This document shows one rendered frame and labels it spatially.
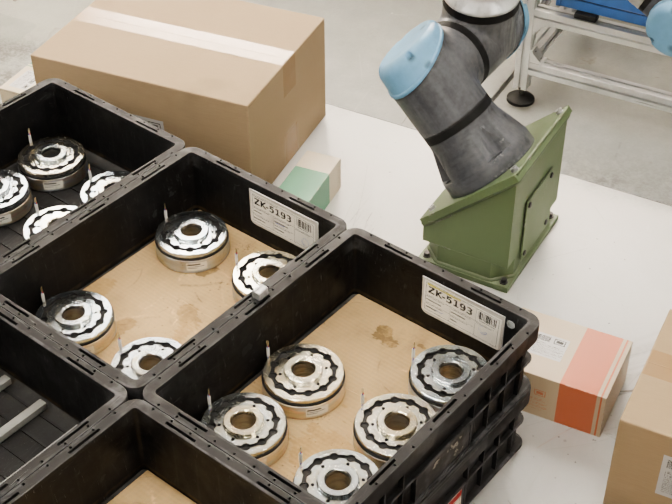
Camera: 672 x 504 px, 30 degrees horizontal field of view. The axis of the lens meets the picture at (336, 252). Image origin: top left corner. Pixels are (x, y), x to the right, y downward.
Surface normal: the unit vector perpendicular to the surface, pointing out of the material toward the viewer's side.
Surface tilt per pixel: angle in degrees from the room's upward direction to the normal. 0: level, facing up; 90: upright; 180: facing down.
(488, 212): 90
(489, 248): 90
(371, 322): 0
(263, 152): 90
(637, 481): 90
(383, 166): 0
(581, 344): 0
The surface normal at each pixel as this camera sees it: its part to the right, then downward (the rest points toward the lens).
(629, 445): -0.46, 0.57
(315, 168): 0.00, -0.77
